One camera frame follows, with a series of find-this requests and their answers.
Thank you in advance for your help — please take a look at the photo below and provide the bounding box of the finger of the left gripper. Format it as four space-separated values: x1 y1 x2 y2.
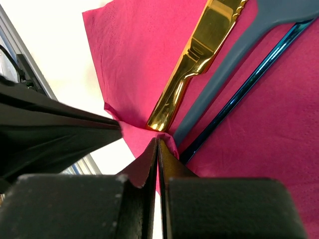
0 77 122 191

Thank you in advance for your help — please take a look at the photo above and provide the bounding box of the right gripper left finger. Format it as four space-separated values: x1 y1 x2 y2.
0 138 158 239

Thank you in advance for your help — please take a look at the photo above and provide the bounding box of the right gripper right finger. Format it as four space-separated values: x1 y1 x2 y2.
158 140 307 239

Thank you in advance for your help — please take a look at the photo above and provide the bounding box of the gold metal knife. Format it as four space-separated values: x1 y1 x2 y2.
146 0 247 132

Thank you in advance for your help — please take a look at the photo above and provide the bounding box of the aluminium front rail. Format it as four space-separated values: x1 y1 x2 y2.
0 7 101 175

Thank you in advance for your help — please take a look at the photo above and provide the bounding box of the pink paper napkin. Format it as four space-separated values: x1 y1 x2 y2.
83 0 319 239

